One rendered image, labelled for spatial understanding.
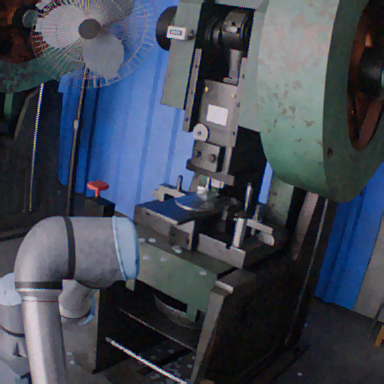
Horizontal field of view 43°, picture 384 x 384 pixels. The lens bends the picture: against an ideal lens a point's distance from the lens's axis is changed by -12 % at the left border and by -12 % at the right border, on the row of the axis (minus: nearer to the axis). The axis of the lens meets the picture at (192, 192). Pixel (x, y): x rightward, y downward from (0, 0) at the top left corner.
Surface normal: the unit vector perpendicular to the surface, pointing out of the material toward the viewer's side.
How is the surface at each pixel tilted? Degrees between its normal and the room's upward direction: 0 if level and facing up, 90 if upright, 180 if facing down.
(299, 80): 101
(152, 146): 90
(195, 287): 90
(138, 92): 90
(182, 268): 90
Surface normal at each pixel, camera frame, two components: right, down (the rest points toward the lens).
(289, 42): -0.59, 0.13
